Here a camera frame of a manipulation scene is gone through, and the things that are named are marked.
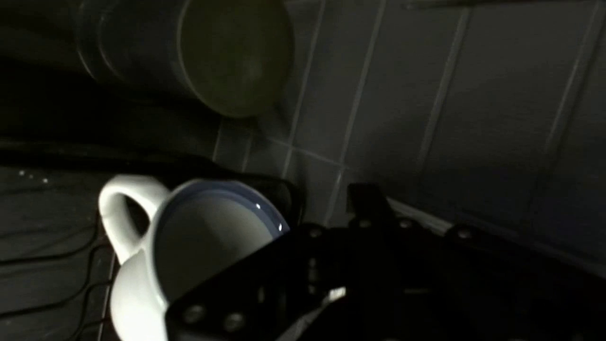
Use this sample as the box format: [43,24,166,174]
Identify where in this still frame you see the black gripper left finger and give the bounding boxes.
[164,182,370,341]

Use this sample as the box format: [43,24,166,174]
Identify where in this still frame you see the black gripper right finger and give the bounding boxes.
[368,182,606,341]

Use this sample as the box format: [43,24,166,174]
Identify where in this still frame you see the white mug with blue rim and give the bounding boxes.
[96,174,291,341]

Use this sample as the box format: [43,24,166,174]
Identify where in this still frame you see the round metal canister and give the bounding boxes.
[73,0,295,121]

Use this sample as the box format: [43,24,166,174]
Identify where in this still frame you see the black wire dish rack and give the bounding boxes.
[0,134,306,341]

